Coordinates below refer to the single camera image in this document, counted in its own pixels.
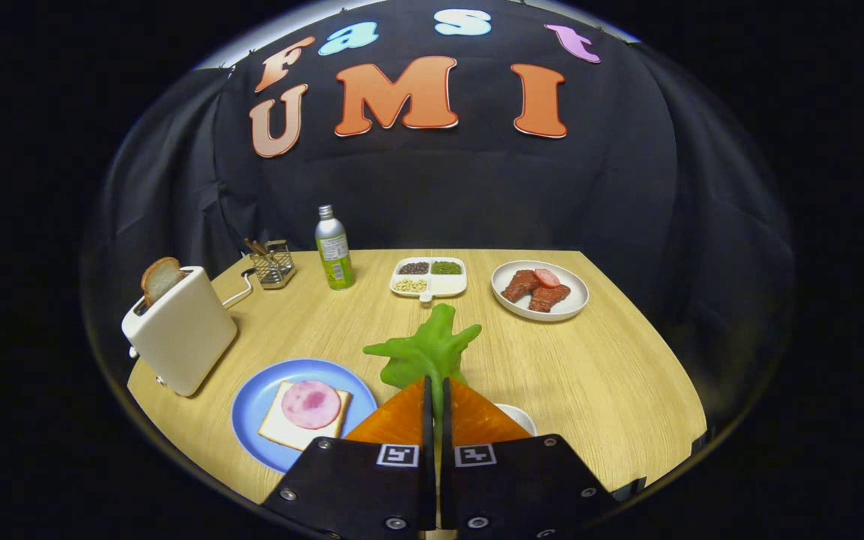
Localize green lettuce leaf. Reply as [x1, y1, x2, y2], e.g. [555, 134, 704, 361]
[363, 303, 482, 436]

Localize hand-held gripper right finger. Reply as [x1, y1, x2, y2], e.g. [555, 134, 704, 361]
[439, 376, 620, 540]

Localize white toaster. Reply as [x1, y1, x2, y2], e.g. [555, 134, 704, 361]
[121, 266, 239, 398]

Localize blue round plate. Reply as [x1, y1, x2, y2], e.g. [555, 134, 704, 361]
[231, 358, 378, 474]

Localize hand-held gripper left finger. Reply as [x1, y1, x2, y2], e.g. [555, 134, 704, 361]
[262, 376, 437, 540]

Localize toasted bread slice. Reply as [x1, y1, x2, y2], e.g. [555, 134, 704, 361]
[140, 257, 187, 308]

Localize silver bottle green label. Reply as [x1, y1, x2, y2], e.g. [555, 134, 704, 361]
[315, 205, 356, 291]

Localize white round plate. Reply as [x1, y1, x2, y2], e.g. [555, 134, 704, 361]
[491, 259, 590, 323]

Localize pink ham slice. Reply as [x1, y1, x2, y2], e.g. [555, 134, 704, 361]
[281, 380, 342, 430]

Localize wire mesh basket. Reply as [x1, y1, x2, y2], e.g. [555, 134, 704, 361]
[249, 239, 298, 290]

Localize white bread slice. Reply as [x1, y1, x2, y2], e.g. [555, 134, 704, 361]
[258, 381, 352, 452]

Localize red meat slice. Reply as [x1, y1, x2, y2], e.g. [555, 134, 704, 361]
[501, 270, 542, 303]
[528, 284, 572, 313]

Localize white rectangular plate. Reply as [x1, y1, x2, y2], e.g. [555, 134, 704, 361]
[496, 403, 537, 437]

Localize white divided dish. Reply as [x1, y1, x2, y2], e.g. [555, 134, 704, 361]
[390, 256, 468, 303]

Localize white toaster cable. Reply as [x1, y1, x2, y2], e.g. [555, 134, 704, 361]
[222, 268, 257, 310]

